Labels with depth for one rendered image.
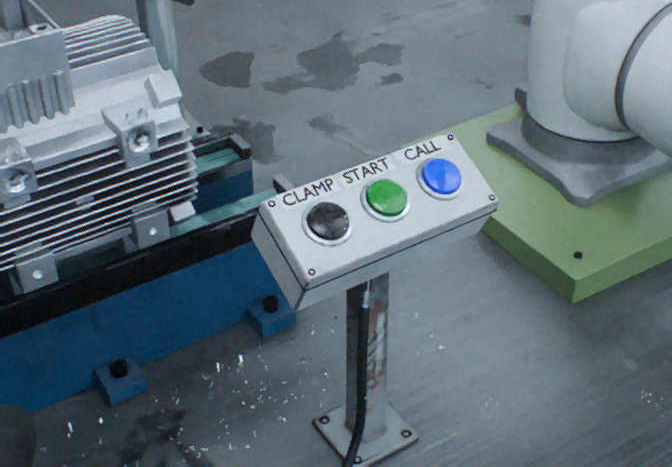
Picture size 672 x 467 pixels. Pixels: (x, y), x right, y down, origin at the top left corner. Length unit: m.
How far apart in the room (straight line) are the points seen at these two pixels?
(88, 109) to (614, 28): 0.53
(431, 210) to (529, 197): 0.43
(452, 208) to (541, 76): 0.43
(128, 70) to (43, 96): 0.08
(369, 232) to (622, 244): 0.44
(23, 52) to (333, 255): 0.28
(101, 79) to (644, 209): 0.61
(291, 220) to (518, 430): 0.34
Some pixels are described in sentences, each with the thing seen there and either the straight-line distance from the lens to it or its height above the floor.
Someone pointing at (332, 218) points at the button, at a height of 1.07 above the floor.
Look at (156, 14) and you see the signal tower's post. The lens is 1.22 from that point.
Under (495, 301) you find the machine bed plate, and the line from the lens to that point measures 1.05.
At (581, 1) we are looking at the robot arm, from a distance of 1.08.
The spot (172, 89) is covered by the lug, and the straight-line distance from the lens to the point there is 0.84.
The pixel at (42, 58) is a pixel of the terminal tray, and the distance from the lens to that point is 0.81.
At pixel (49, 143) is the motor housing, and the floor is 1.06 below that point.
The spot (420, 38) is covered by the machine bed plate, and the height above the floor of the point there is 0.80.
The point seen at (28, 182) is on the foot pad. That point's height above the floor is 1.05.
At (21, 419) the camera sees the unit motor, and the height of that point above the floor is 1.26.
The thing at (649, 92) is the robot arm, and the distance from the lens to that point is 1.03.
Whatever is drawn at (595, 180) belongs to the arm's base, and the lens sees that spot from 1.15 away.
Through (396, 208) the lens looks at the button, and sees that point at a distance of 0.71.
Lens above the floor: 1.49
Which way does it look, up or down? 37 degrees down
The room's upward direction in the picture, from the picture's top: straight up
